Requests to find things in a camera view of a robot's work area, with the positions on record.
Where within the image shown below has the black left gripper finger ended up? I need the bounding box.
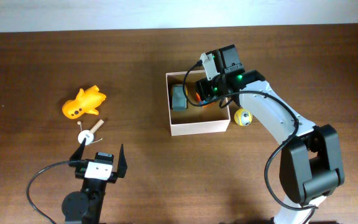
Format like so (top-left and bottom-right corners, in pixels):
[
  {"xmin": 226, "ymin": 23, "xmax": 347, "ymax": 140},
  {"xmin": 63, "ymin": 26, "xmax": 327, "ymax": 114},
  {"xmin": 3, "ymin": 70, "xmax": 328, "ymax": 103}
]
[
  {"xmin": 69, "ymin": 139, "xmax": 86, "ymax": 166},
  {"xmin": 117, "ymin": 144, "xmax": 127, "ymax": 178}
]

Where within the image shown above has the colourful puzzle cube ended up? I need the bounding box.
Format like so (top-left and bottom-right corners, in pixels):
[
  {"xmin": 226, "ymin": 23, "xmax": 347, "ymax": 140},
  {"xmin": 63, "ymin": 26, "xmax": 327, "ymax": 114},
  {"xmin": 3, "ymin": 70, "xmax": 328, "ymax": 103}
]
[{"xmin": 196, "ymin": 92, "xmax": 213, "ymax": 108}]

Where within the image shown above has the yellow ball with eyes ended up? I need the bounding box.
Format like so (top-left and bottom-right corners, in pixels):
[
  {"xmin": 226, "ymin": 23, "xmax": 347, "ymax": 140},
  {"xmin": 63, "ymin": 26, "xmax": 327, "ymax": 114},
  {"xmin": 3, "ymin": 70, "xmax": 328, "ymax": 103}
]
[{"xmin": 234, "ymin": 108, "xmax": 253, "ymax": 126}]

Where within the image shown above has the grey yellow toy car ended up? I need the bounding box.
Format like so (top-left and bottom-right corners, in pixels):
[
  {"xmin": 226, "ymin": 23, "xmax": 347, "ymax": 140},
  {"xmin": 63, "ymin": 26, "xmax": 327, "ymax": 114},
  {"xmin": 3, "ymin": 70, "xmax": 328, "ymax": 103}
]
[{"xmin": 171, "ymin": 84, "xmax": 188, "ymax": 111}]

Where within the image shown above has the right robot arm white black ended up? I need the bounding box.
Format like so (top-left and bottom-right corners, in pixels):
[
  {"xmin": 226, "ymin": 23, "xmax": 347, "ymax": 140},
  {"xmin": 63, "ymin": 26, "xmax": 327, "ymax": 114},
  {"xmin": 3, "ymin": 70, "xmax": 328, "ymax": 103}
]
[{"xmin": 165, "ymin": 45, "xmax": 345, "ymax": 223}]

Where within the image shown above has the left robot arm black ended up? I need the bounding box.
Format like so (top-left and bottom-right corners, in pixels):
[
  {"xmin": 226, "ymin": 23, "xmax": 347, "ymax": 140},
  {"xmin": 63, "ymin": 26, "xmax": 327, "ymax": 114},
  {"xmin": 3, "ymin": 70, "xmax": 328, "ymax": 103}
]
[{"xmin": 62, "ymin": 140, "xmax": 127, "ymax": 224}]

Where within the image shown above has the orange rubber animal toy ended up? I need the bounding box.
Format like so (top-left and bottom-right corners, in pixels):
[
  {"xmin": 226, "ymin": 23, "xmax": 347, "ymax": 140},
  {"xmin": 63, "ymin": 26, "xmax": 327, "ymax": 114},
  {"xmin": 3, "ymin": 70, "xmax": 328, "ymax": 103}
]
[{"xmin": 62, "ymin": 85, "xmax": 107, "ymax": 119}]

